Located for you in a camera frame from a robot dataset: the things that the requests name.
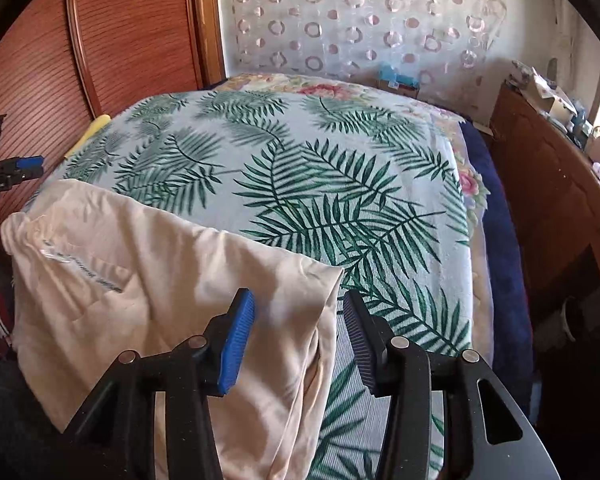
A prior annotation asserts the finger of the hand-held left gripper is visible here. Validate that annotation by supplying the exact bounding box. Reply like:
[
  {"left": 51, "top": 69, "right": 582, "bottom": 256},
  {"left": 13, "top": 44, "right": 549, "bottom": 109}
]
[{"left": 16, "top": 156, "right": 45, "bottom": 182}]

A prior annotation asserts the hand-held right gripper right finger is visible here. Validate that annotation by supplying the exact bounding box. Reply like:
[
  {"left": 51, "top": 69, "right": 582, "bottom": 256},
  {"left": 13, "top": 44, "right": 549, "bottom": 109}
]
[{"left": 342, "top": 290, "right": 562, "bottom": 480}]

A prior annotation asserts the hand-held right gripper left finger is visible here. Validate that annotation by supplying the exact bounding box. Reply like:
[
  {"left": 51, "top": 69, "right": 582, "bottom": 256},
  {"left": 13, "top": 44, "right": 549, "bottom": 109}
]
[{"left": 62, "top": 287, "right": 257, "bottom": 480}]

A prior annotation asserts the beige printed t-shirt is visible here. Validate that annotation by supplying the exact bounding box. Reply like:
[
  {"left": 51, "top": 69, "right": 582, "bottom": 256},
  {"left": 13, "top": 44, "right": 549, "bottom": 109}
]
[{"left": 0, "top": 178, "right": 345, "bottom": 480}]

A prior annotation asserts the yellow plush toy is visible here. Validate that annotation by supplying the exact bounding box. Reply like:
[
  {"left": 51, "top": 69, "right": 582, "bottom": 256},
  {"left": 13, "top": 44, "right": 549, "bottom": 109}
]
[{"left": 62, "top": 114, "right": 112, "bottom": 160}]

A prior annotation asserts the wooden headboard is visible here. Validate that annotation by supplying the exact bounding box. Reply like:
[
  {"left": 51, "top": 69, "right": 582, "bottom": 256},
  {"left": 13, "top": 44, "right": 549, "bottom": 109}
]
[{"left": 0, "top": 0, "right": 227, "bottom": 271}]

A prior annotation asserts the navy blue blanket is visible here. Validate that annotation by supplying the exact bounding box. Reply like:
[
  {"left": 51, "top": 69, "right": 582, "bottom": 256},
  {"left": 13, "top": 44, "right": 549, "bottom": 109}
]
[{"left": 460, "top": 120, "right": 536, "bottom": 416}]

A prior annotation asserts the green leaf print blanket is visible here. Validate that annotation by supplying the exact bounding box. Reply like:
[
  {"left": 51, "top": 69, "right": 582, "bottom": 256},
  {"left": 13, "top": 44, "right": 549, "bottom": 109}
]
[{"left": 20, "top": 89, "right": 473, "bottom": 480}]

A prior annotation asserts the slipper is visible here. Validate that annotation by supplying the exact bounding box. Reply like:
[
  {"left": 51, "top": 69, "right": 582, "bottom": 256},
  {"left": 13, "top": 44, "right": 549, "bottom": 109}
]
[{"left": 559, "top": 299, "right": 582, "bottom": 342}]

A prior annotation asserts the long wooden cabinet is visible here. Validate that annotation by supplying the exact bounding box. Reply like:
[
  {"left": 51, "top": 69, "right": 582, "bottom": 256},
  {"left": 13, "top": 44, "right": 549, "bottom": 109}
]
[{"left": 490, "top": 80, "right": 600, "bottom": 321}]

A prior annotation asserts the floral quilt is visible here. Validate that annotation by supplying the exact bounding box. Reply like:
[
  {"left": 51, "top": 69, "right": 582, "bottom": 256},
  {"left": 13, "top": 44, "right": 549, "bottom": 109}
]
[{"left": 212, "top": 72, "right": 496, "bottom": 361}]

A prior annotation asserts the cardboard box with blue contents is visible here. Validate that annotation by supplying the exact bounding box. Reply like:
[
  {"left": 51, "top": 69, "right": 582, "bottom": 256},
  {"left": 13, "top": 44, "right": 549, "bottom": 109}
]
[{"left": 377, "top": 62, "right": 421, "bottom": 100}]

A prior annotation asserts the circle pattern sheer curtain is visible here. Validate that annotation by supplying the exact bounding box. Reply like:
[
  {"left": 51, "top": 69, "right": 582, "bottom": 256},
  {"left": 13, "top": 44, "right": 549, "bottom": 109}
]
[{"left": 222, "top": 0, "right": 511, "bottom": 116}]

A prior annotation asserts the white window curtain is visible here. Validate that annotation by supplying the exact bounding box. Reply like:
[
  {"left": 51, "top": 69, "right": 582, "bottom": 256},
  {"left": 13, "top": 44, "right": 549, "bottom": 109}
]
[{"left": 550, "top": 0, "right": 600, "bottom": 121}]

